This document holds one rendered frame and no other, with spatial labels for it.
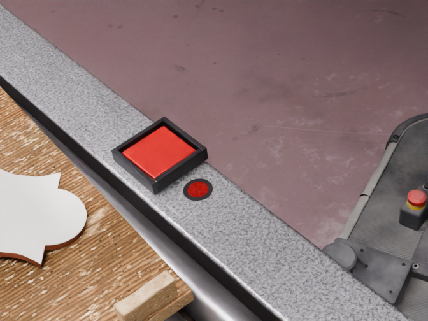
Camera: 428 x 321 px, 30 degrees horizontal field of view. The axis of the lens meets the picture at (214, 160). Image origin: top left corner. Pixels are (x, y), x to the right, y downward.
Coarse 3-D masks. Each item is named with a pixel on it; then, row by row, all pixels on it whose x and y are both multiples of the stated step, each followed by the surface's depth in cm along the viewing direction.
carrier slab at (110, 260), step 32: (0, 96) 96; (0, 128) 92; (32, 128) 92; (0, 160) 88; (32, 160) 88; (64, 160) 87; (96, 192) 83; (96, 224) 80; (128, 224) 80; (64, 256) 78; (96, 256) 77; (128, 256) 77; (0, 288) 76; (32, 288) 75; (64, 288) 75; (96, 288) 75; (128, 288) 74; (0, 320) 73; (32, 320) 73; (64, 320) 72; (96, 320) 72; (160, 320) 73
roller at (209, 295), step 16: (80, 160) 90; (96, 176) 88; (112, 192) 86; (128, 208) 84; (144, 224) 82; (160, 240) 80; (160, 256) 79; (176, 256) 78; (176, 272) 77; (192, 272) 77; (192, 288) 76; (208, 288) 75; (224, 288) 76; (192, 304) 75; (208, 304) 74; (224, 304) 74; (240, 304) 74; (208, 320) 74; (224, 320) 73; (240, 320) 72; (256, 320) 72
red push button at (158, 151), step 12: (156, 132) 90; (168, 132) 90; (144, 144) 89; (156, 144) 88; (168, 144) 88; (180, 144) 88; (132, 156) 87; (144, 156) 87; (156, 156) 87; (168, 156) 87; (180, 156) 87; (144, 168) 86; (156, 168) 86; (168, 168) 86
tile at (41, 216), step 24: (0, 192) 81; (24, 192) 81; (48, 192) 81; (0, 216) 79; (24, 216) 79; (48, 216) 79; (72, 216) 80; (0, 240) 76; (24, 240) 77; (48, 240) 77; (72, 240) 78
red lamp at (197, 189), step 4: (192, 184) 85; (196, 184) 85; (200, 184) 85; (204, 184) 85; (188, 188) 85; (192, 188) 85; (196, 188) 85; (200, 188) 85; (204, 188) 85; (188, 192) 85; (192, 192) 85; (196, 192) 84; (200, 192) 84; (204, 192) 84; (192, 196) 84; (196, 196) 84; (200, 196) 84
